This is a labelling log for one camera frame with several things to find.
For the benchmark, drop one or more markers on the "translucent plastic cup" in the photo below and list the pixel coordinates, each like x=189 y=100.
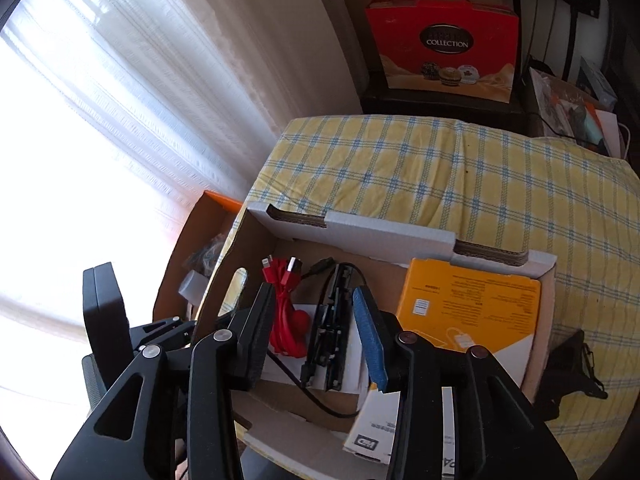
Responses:
x=192 y=287

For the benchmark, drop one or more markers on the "yellow and white hard-drive box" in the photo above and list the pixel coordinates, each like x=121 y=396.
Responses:
x=475 y=300

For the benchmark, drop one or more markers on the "grey-blue box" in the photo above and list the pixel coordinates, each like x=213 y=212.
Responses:
x=597 y=82

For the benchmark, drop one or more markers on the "white and brown cardboard tray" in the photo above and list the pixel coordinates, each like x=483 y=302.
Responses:
x=380 y=237

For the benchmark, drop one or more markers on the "black plastic object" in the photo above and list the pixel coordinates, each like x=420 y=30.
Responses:
x=570 y=360

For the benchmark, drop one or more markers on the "yellow plaid tablecloth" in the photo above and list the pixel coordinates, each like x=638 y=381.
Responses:
x=450 y=170

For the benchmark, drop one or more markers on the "orange cardboard box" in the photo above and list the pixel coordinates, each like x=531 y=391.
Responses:
x=200 y=230

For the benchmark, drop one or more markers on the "red Collection box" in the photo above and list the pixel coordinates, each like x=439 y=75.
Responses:
x=400 y=35

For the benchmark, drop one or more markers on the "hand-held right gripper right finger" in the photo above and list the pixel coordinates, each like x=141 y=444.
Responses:
x=371 y=345

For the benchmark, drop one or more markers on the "dark brown cabinet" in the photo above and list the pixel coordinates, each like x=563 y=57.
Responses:
x=440 y=110

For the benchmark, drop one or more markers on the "clear bag of dried herbs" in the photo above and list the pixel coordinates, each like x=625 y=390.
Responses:
x=202 y=255

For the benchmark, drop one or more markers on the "white sheer curtain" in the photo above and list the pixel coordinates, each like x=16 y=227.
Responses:
x=100 y=135

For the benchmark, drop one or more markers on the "black hard-drive bracket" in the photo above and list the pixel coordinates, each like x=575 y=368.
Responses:
x=330 y=340

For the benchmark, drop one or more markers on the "white thick curtain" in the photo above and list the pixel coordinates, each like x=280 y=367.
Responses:
x=280 y=60

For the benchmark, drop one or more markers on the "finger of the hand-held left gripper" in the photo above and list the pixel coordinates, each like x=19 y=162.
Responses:
x=105 y=310

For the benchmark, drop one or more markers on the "clear plastic bag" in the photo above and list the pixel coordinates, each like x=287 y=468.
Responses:
x=550 y=100

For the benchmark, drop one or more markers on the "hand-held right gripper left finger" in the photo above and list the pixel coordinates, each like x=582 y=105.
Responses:
x=252 y=350

